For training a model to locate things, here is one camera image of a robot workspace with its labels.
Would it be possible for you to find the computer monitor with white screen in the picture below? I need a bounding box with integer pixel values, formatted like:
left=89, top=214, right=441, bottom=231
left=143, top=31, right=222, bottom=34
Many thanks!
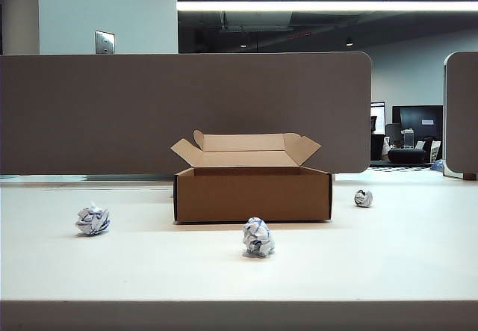
left=370, top=101, right=386, bottom=136

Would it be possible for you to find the black round ottoman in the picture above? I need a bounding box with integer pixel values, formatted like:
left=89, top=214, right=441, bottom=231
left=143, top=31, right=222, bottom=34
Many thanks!
left=387, top=147, right=426, bottom=164

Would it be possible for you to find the large paper ball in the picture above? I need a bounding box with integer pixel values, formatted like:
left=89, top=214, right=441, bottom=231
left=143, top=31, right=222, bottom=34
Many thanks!
left=74, top=202, right=112, bottom=237

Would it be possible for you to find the brown divider with white rim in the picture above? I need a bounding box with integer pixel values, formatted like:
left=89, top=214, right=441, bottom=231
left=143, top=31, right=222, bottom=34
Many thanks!
left=443, top=50, right=478, bottom=179

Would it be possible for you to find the wide brown desk divider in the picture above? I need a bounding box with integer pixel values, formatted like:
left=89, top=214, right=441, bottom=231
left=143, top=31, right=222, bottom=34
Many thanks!
left=0, top=51, right=373, bottom=176

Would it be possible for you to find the open brown cardboard box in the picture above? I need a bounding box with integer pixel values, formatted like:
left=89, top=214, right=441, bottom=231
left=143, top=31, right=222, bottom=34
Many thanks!
left=170, top=129, right=333, bottom=224

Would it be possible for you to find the large black display screen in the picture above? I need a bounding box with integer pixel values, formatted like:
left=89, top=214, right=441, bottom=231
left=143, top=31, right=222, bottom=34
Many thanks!
left=391, top=105, right=444, bottom=140

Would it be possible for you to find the long ceiling light strip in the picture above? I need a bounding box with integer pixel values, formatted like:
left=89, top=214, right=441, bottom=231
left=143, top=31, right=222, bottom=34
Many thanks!
left=176, top=0, right=478, bottom=12

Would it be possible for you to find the small paper ball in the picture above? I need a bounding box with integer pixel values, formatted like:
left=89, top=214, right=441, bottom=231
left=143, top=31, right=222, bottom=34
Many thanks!
left=353, top=189, right=373, bottom=208

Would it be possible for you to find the metal wall switch plate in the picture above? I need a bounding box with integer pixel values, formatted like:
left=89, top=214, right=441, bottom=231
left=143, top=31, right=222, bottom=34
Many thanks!
left=94, top=30, right=115, bottom=55

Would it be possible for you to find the tall paper ball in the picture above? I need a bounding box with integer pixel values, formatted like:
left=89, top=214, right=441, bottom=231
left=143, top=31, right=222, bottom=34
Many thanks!
left=241, top=217, right=276, bottom=259

